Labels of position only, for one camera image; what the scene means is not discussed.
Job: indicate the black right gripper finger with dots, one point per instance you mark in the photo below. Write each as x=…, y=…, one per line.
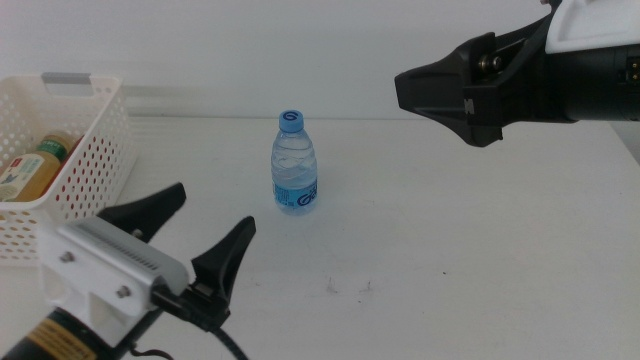
x=440, y=85
x=450, y=120

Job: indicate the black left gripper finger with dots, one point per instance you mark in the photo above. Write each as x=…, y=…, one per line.
x=147, y=212
x=220, y=260

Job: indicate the red soda can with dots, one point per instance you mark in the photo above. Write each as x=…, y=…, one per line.
x=76, y=144

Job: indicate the clear water bottle blue label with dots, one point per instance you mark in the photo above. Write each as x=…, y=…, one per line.
x=294, y=170

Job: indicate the yellow tea bottle green label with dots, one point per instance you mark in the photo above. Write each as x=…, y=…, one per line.
x=30, y=175

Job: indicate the white perforated plastic basket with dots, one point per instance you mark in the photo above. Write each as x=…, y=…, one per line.
x=102, y=150

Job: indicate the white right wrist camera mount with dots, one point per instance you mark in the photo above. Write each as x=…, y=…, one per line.
x=595, y=25

